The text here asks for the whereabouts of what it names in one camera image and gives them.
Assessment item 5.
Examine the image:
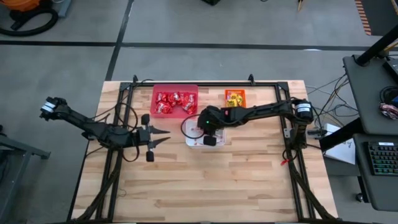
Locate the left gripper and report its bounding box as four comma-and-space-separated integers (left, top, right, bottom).
133, 113, 171, 162

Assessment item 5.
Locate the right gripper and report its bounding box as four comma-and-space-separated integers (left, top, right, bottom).
198, 106, 233, 147

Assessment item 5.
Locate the colourful candy bag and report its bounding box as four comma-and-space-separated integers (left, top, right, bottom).
378, 103, 398, 121

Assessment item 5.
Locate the white plastic bin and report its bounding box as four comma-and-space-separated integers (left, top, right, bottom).
185, 119, 226, 148

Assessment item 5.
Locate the pink plastic bin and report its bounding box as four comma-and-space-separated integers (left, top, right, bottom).
149, 83, 200, 119

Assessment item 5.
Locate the orange plastic basket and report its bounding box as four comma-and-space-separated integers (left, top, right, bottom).
224, 88, 248, 109

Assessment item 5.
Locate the small white box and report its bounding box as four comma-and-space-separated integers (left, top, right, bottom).
323, 123, 342, 138

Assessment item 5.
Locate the grey metal table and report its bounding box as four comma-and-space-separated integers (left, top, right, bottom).
0, 124, 51, 224

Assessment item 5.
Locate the black slanting pole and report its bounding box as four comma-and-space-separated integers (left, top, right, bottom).
354, 25, 398, 67
319, 117, 363, 152

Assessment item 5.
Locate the white paper sheet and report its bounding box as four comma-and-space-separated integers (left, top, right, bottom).
322, 136, 357, 166

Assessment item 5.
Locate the dark grey desk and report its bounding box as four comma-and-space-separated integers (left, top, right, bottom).
352, 133, 398, 213
342, 54, 398, 136

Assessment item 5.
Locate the backlit black keyboard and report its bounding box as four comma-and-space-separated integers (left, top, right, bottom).
367, 141, 398, 177

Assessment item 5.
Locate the orange shop vacuum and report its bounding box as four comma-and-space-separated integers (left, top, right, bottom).
0, 0, 42, 13

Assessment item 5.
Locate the black orange-striped floor mat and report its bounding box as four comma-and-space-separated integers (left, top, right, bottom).
354, 0, 398, 37

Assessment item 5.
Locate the black aluminium table frame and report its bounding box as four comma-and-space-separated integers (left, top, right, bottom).
67, 74, 338, 223

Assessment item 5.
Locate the black vacuum hose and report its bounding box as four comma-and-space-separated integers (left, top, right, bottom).
0, 7, 60, 37

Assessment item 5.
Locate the black coiled cable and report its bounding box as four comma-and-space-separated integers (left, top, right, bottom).
379, 86, 398, 105

